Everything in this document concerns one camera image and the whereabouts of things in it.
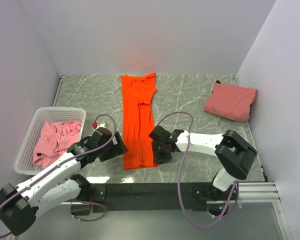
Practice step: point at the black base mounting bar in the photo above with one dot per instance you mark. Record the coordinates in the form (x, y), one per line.
(147, 196)

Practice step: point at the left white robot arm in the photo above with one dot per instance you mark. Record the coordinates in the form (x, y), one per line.
(22, 204)

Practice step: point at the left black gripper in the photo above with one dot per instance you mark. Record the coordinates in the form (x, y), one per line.
(117, 149)

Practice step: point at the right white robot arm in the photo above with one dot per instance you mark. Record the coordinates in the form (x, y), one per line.
(234, 153)

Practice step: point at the crumpled pink shirt in basket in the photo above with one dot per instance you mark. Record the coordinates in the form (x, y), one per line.
(54, 140)

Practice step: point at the folded pink t shirt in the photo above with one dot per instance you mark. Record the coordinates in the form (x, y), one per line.
(230, 101)

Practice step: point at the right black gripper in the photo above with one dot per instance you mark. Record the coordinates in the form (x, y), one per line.
(163, 159)

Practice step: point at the white plastic laundry basket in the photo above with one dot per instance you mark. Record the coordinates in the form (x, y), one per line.
(24, 161)

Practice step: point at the orange polo shirt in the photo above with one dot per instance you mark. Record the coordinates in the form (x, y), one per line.
(138, 121)

